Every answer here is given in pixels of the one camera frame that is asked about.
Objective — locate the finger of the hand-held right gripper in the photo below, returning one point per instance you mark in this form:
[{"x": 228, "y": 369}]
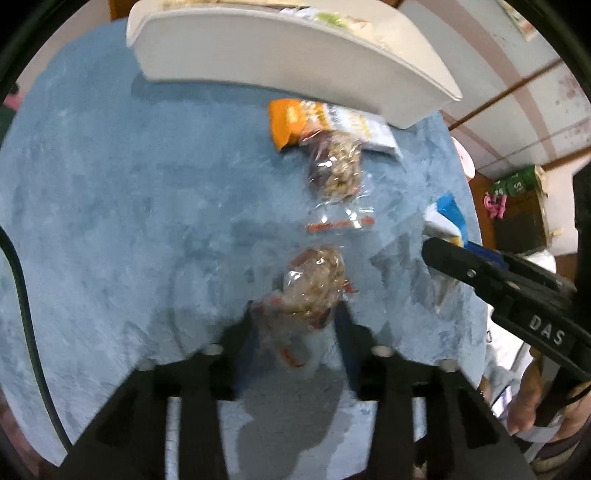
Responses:
[
  {"x": 489, "y": 257},
  {"x": 461, "y": 263}
]

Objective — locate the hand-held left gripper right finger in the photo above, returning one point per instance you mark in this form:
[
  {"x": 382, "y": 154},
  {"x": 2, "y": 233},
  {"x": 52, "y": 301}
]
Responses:
[{"x": 353, "y": 355}]

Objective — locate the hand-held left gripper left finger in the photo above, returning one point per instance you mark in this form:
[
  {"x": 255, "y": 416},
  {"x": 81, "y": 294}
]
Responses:
[{"x": 235, "y": 355}]

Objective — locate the blue and white snack packet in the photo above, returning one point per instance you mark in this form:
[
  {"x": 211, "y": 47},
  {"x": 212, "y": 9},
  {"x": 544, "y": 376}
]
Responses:
[{"x": 445, "y": 221}]

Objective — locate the clear packet of nut snack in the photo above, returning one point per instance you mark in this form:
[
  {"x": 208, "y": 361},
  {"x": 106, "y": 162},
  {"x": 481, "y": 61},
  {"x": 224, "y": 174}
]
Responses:
[
  {"x": 337, "y": 170},
  {"x": 314, "y": 281}
]

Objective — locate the white plastic tray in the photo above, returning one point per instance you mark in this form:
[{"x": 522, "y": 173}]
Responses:
[{"x": 286, "y": 55}]

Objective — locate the person's right hand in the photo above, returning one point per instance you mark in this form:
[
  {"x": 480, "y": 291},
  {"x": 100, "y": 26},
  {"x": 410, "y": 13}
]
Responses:
[{"x": 526, "y": 397}]

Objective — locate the dark wooden cabinet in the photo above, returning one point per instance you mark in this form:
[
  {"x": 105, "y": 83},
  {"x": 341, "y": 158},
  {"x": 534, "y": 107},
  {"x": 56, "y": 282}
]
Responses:
[{"x": 517, "y": 230}]

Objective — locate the pink toy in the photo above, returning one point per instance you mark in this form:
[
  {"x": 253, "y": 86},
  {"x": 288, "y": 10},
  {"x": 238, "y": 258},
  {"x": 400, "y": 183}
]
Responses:
[{"x": 495, "y": 205}]

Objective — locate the green bag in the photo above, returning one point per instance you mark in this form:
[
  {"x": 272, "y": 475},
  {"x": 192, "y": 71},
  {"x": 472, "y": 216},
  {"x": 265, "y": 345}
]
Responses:
[{"x": 519, "y": 182}]

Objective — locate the pink plastic item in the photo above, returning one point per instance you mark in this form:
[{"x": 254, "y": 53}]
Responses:
[{"x": 464, "y": 159}]

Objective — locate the blue fleece blanket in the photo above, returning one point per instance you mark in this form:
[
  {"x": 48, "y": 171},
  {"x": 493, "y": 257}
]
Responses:
[{"x": 115, "y": 207}]

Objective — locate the orange and white snack packet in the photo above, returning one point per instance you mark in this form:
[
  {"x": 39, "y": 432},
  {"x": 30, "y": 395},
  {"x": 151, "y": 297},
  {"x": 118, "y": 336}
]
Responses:
[{"x": 295, "y": 120}]

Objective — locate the green print snack packet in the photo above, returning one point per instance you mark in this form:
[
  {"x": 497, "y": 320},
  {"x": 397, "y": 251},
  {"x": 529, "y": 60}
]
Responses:
[{"x": 337, "y": 18}]

